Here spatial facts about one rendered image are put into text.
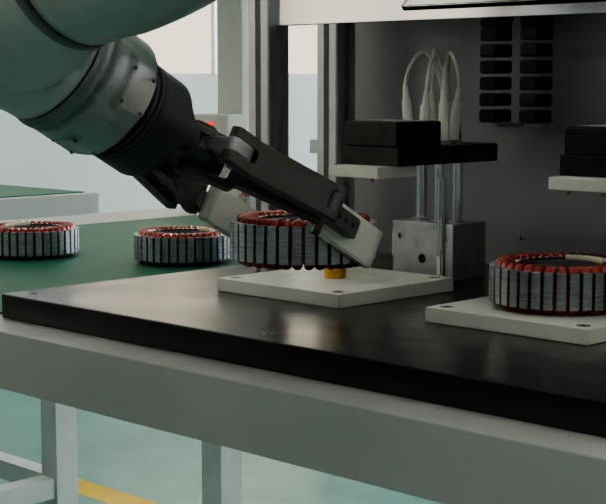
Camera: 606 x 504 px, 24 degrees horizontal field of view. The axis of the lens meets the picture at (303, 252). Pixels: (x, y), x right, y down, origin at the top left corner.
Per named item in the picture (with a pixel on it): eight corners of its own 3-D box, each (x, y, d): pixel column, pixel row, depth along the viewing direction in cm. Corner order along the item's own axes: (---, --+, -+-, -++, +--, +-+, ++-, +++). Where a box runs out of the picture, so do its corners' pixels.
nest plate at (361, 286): (338, 309, 120) (338, 294, 120) (216, 290, 130) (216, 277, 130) (453, 290, 130) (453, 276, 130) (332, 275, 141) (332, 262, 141)
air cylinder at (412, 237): (452, 281, 136) (452, 223, 136) (391, 274, 141) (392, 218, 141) (485, 276, 140) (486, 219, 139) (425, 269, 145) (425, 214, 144)
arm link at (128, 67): (68, 122, 89) (135, 167, 93) (125, -5, 92) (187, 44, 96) (-14, 120, 96) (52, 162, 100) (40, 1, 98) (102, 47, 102)
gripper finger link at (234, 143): (177, 125, 101) (190, 104, 96) (245, 155, 102) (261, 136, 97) (164, 155, 101) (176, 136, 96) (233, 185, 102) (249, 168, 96)
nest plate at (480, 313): (587, 346, 103) (588, 328, 103) (424, 321, 113) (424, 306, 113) (696, 321, 114) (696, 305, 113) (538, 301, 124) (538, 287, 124)
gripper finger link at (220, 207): (203, 217, 111) (196, 217, 112) (259, 256, 116) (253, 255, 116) (217, 182, 112) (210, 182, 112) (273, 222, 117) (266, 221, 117)
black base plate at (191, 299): (626, 442, 84) (627, 404, 84) (1, 317, 129) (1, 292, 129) (944, 341, 117) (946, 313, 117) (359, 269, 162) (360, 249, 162)
